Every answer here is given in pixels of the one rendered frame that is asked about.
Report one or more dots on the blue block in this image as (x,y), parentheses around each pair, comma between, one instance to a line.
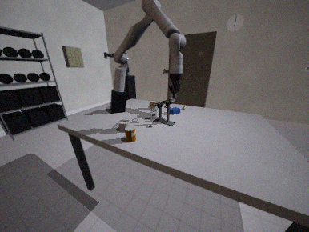
(174,110)

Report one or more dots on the orange pill bottle with white cap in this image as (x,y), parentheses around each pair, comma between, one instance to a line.
(130,134)

